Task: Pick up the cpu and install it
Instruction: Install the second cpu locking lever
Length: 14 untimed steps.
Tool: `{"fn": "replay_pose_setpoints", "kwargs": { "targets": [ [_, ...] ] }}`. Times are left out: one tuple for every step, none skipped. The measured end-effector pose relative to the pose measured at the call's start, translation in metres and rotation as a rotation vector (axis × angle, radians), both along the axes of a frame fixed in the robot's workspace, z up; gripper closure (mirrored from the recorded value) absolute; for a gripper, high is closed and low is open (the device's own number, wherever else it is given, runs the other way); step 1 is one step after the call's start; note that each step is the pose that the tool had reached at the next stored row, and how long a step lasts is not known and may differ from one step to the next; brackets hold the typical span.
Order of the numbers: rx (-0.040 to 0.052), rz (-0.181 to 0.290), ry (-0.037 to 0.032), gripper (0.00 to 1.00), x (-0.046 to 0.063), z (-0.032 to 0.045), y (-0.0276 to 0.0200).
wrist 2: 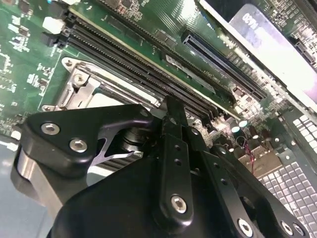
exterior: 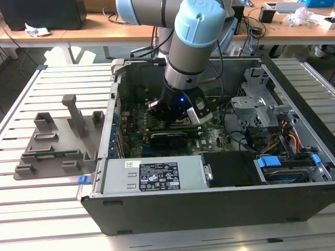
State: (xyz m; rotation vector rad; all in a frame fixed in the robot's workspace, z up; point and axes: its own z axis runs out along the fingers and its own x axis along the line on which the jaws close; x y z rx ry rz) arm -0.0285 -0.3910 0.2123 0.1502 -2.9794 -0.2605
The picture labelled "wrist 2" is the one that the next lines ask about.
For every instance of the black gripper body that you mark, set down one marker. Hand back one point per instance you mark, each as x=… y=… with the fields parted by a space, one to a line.
x=111 y=210

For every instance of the metal socket cover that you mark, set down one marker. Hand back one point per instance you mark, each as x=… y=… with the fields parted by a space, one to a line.
x=84 y=94

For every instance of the locking lever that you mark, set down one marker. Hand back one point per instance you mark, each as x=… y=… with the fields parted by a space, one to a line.
x=123 y=86

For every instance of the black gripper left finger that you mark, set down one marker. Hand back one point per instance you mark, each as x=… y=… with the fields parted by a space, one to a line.
x=62 y=129

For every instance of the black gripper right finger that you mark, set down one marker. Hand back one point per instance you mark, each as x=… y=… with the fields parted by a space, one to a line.
x=223 y=173

